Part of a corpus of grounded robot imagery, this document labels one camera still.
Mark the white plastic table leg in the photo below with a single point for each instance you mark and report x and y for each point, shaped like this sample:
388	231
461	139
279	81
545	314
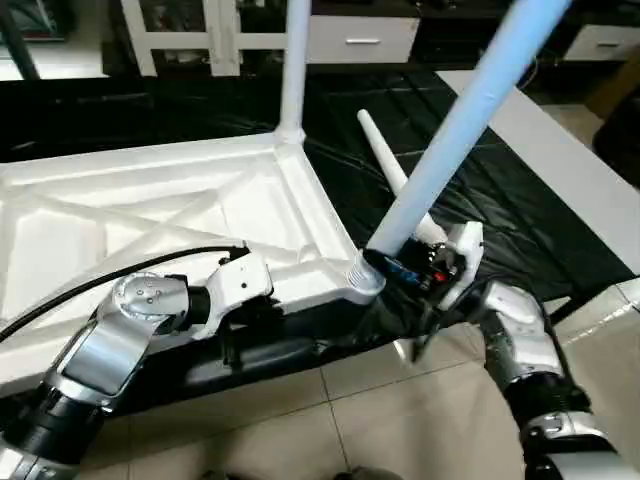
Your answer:
470	120
294	60
385	160

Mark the white plastic table top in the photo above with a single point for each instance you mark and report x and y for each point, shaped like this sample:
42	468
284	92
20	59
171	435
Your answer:
150	210

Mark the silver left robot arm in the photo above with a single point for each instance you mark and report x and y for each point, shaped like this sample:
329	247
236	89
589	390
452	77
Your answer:
100	360

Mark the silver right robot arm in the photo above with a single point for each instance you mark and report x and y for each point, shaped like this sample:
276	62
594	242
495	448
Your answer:
520	340

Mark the black work mat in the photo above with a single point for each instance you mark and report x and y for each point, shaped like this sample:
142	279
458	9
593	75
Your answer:
500	200

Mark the black left robot foot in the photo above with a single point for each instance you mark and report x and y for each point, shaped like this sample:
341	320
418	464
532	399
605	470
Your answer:
222	476

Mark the white flat board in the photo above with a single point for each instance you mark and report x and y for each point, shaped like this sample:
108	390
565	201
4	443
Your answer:
560	160

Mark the brown cardboard box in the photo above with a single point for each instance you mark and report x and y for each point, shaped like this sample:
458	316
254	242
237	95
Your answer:
615	95

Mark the small white drawer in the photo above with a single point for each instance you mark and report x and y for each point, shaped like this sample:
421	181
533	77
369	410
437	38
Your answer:
605	42

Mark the white glass door cabinet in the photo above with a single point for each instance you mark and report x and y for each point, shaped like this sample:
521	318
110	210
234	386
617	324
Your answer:
215	35

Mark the black slanted pole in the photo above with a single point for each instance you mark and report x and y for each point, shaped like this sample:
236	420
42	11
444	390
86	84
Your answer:
22	45

